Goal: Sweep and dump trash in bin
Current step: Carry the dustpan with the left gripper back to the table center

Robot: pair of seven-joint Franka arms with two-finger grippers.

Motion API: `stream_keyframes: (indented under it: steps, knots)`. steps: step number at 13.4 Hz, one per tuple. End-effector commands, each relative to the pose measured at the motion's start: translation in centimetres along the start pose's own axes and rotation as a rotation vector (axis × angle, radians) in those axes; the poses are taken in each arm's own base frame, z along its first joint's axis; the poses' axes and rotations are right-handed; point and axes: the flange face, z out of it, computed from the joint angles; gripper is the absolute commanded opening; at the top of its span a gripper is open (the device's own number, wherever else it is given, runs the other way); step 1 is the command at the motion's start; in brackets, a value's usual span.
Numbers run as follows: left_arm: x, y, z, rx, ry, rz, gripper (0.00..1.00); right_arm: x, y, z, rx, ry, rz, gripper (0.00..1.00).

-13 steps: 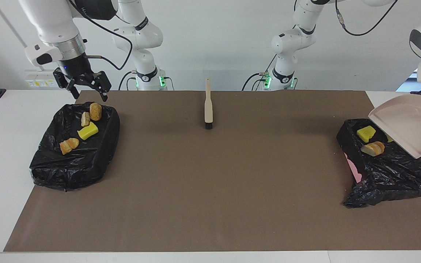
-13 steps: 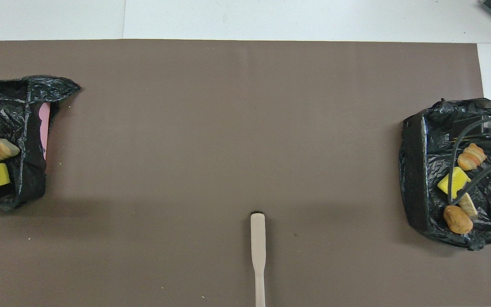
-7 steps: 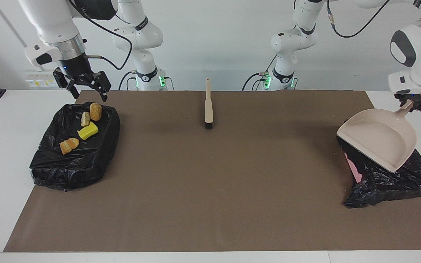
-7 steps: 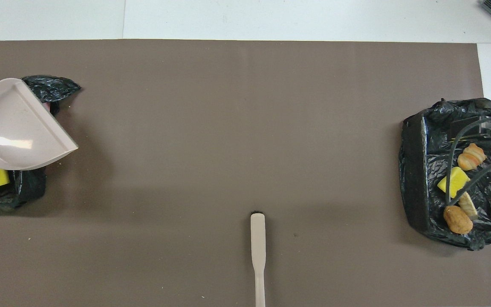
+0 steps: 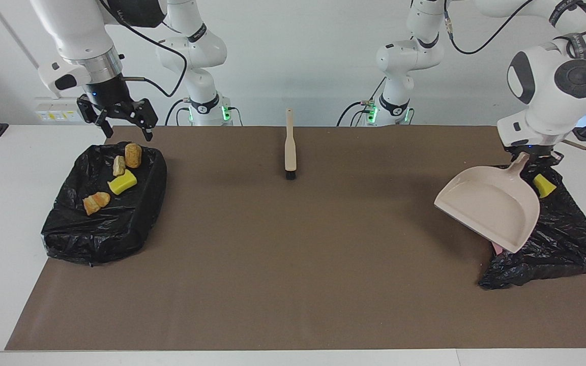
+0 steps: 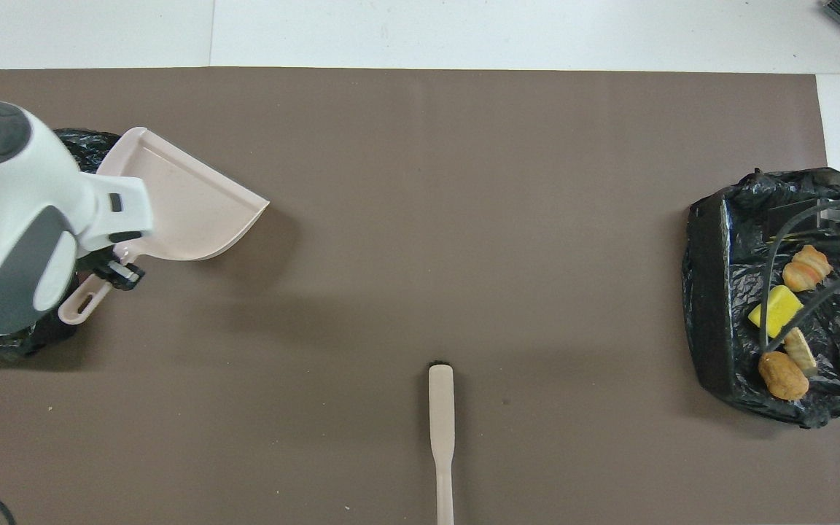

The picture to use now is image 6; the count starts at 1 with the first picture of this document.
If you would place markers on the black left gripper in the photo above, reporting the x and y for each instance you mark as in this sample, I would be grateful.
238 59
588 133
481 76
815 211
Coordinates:
99 261

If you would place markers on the toy croissant piece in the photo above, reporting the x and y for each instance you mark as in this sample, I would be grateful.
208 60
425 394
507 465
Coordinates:
806 267
801 351

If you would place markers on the notched yellow sponge piece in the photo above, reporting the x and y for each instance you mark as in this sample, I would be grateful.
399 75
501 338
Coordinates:
781 308

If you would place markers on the beige plastic dustpan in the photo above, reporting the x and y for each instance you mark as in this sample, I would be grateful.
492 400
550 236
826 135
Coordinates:
187 204

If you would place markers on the brown bread roll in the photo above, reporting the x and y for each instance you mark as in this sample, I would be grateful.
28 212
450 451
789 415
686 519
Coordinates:
783 375

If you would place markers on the beige hand brush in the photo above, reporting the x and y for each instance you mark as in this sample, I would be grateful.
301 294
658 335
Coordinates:
441 415

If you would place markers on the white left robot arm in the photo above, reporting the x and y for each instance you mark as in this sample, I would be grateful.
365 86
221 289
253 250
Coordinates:
19 219

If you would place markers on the bin fully wrapped black bag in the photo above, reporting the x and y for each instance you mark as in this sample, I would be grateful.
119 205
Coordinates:
712 306

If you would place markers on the pink bin with black bag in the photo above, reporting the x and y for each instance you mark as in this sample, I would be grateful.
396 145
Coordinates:
88 146

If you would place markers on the brown table mat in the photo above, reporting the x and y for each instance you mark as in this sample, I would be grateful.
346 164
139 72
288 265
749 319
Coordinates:
420 219

